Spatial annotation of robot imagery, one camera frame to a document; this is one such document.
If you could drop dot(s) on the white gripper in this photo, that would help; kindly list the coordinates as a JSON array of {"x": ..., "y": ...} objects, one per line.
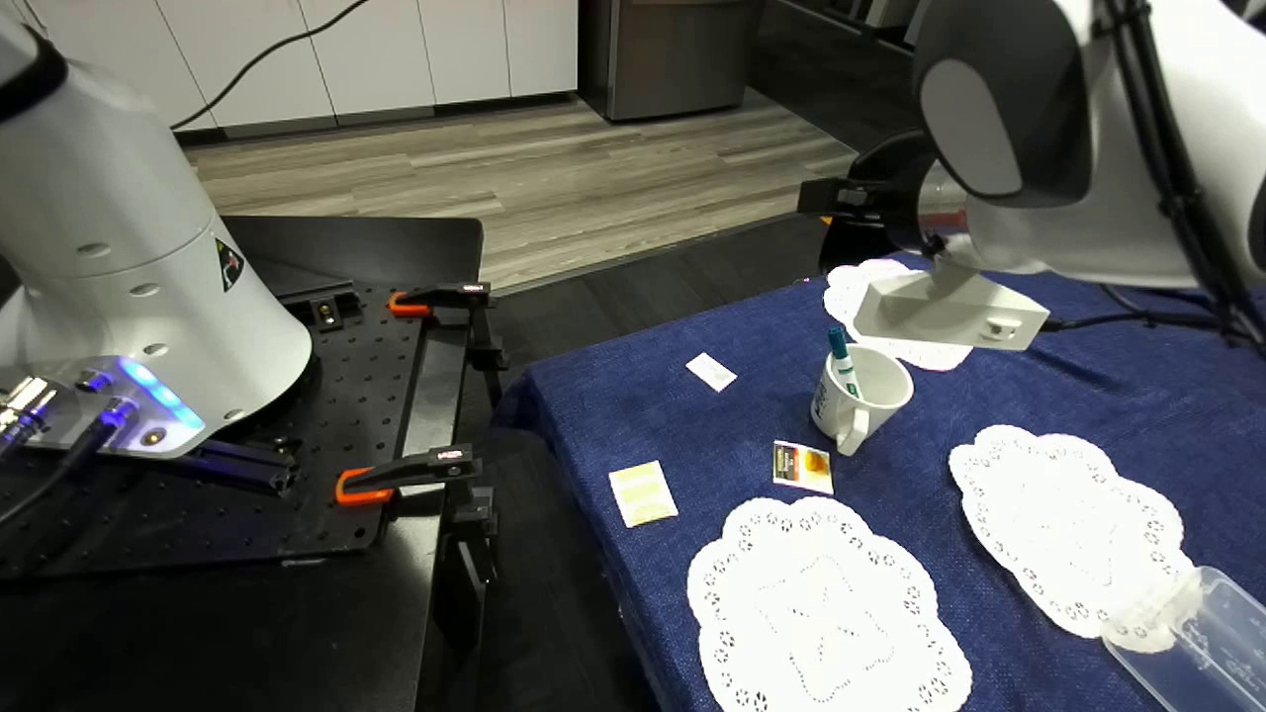
[{"x": 978, "y": 311}]

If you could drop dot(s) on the green marker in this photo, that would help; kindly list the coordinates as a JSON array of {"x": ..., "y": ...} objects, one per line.
[{"x": 840, "y": 362}]

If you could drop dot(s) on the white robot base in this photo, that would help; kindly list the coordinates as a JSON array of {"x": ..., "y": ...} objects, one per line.
[{"x": 128, "y": 282}]

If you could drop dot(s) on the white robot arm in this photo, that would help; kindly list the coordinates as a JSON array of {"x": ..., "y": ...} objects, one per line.
[{"x": 1098, "y": 141}]

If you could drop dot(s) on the white ceramic mug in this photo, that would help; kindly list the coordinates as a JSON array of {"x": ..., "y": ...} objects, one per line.
[{"x": 861, "y": 401}]

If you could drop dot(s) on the white doily near mug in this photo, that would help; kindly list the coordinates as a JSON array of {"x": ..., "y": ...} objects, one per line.
[{"x": 799, "y": 606}]

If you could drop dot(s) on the white doily far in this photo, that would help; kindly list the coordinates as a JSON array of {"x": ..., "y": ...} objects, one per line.
[{"x": 879, "y": 304}]

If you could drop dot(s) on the black office chair right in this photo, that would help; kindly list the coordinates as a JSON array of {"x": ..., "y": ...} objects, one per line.
[{"x": 873, "y": 208}]

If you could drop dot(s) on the small picture card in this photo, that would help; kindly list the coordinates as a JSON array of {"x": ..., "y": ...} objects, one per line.
[{"x": 803, "y": 469}]

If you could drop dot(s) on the small white paper slip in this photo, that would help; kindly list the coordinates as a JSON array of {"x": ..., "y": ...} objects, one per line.
[{"x": 708, "y": 372}]

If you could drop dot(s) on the white doily middle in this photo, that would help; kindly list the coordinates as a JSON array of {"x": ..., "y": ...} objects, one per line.
[{"x": 1098, "y": 552}]

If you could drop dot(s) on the blue tablecloth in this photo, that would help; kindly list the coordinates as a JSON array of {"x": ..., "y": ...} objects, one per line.
[{"x": 1175, "y": 410}]

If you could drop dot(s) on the pale yellow sticky note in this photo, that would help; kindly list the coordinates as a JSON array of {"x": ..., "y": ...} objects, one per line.
[{"x": 643, "y": 497}]

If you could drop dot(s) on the stainless steel appliance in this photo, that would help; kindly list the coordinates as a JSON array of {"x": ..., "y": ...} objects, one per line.
[{"x": 663, "y": 56}]

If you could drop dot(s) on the clear plastic container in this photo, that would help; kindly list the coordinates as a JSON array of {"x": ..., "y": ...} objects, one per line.
[{"x": 1200, "y": 650}]

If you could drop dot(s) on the orange black clamp far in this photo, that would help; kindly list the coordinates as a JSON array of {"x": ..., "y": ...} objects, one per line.
[{"x": 473, "y": 298}]

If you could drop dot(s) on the orange black clamp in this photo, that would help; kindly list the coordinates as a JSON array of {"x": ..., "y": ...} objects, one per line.
[
  {"x": 473, "y": 298},
  {"x": 441, "y": 481}
]

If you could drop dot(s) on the orange black clamp near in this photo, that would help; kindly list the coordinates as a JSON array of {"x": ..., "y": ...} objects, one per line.
[{"x": 441, "y": 481}]

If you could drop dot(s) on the black perforated mounting board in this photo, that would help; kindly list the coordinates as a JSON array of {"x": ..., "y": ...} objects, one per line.
[{"x": 254, "y": 490}]

